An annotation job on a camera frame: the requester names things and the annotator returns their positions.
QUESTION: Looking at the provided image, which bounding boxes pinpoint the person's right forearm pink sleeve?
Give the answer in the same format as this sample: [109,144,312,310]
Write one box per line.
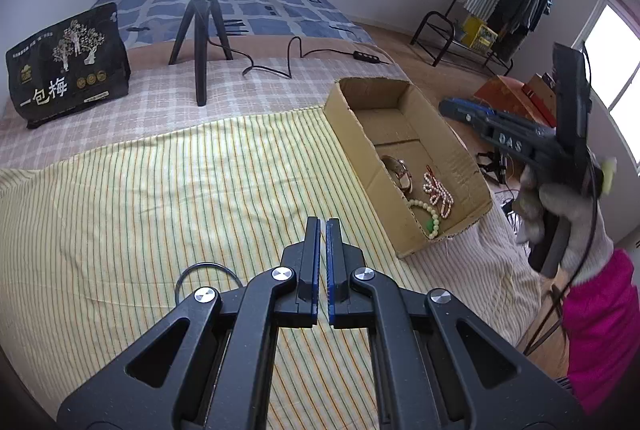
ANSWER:
[561,249,640,417]

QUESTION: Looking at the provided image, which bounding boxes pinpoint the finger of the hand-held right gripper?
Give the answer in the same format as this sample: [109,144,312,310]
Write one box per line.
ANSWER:
[438,97,497,127]

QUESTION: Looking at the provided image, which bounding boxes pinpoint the twisted pearl necklace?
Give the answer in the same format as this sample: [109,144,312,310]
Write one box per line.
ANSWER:
[422,165,455,217]

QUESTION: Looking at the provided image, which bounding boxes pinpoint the red leather strap watch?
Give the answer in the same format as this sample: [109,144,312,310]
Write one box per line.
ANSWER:
[380,154,414,192]

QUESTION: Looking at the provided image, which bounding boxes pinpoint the person's right hand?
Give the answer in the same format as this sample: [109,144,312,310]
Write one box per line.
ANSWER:
[514,165,617,287]

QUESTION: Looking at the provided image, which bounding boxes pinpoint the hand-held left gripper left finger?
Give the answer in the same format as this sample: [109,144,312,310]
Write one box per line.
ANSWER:
[57,216,321,430]

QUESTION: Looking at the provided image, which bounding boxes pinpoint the stacked cardboard boxes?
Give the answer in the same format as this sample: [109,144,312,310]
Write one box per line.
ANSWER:
[522,72,559,121]

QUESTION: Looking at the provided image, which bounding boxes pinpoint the black tripod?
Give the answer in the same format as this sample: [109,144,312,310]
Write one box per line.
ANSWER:
[168,0,235,107]

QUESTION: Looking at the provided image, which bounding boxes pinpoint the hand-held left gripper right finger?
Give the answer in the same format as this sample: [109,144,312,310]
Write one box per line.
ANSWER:
[326,218,586,430]

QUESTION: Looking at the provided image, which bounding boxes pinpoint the black ring light cable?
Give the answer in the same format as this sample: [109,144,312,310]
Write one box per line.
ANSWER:
[242,36,394,79]

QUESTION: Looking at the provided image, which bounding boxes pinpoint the blue patterned bed sheet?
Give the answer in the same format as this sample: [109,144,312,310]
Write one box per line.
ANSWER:
[89,0,377,54]

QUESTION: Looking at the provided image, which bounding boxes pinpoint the bead necklace with green pendant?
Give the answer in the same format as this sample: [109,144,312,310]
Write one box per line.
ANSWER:
[407,198,444,241]

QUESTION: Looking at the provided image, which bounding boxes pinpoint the cardboard box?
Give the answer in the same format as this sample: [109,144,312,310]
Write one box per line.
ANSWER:
[322,76,494,260]

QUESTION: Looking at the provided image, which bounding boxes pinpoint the black snack bag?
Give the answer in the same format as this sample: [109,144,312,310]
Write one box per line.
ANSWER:
[5,2,132,130]

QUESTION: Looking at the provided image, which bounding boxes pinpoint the beige checked bed sheet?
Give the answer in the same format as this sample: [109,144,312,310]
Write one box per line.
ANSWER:
[0,36,548,341]

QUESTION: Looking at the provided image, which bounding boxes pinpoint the window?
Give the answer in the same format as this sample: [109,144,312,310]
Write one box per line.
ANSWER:
[584,0,640,173]

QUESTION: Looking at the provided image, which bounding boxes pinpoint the black bangle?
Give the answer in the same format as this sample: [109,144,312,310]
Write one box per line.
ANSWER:
[174,262,242,307]

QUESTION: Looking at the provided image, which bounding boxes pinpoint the yellow striped cloth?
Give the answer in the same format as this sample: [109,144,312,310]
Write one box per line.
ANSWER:
[0,104,503,430]

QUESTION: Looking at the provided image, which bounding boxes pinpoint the yellow box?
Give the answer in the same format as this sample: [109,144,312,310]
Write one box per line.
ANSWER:
[462,15,499,49]

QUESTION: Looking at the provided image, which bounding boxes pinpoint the dark hanging clothes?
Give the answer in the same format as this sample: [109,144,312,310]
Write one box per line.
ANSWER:
[486,0,552,61]

